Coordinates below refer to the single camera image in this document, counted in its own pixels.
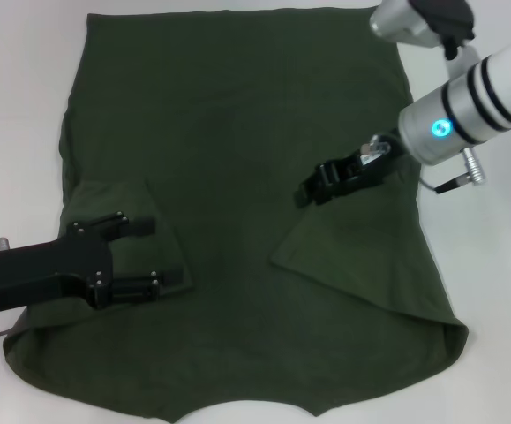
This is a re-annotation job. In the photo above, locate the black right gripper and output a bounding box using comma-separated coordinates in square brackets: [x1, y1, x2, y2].
[294, 129, 411, 209]

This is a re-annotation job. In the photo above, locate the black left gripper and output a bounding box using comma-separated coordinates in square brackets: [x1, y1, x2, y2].
[0, 212, 186, 315]

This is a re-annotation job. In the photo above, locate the dark green t-shirt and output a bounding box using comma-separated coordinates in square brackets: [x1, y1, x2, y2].
[3, 6, 468, 424]

